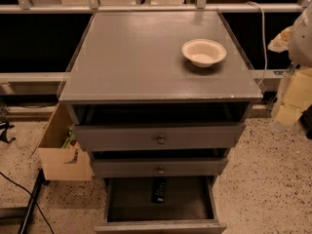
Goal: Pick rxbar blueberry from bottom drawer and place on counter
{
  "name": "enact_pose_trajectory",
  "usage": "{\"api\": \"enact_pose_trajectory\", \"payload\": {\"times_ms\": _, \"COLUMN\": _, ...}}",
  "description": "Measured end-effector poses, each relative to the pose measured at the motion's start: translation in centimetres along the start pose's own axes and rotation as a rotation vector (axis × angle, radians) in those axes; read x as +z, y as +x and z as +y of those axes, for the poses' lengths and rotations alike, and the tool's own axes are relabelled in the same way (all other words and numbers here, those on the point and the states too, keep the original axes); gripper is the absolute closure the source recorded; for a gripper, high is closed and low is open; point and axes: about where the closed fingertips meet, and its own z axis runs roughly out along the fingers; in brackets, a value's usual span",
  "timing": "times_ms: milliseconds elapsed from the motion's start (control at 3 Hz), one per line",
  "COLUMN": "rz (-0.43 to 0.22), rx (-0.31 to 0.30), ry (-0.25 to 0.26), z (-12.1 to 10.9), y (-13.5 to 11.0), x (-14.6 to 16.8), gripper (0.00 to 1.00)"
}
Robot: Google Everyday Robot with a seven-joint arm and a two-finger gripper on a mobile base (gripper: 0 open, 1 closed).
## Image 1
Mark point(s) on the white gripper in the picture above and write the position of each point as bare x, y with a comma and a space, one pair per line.
301, 44

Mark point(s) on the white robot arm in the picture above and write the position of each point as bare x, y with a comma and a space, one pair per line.
300, 50

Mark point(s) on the grey top drawer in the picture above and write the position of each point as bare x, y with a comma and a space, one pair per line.
129, 138

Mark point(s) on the grey drawer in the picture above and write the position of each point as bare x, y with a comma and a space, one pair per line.
159, 167
129, 138
188, 207

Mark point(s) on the grey drawer cabinet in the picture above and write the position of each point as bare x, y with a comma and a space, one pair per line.
130, 71

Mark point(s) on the grey bottom drawer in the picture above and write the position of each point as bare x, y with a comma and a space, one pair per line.
188, 207

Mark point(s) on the grey middle drawer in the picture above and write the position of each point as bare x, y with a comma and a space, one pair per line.
159, 167

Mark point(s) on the green packet in box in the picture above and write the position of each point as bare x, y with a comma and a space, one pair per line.
70, 137

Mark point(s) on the cardboard box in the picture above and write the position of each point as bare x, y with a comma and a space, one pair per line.
70, 163

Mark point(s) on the black floor bar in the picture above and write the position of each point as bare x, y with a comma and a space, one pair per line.
27, 216

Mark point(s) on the black clamp on floor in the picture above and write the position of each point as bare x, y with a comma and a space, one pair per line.
4, 127

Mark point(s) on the metal rail frame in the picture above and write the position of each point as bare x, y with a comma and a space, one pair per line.
156, 7

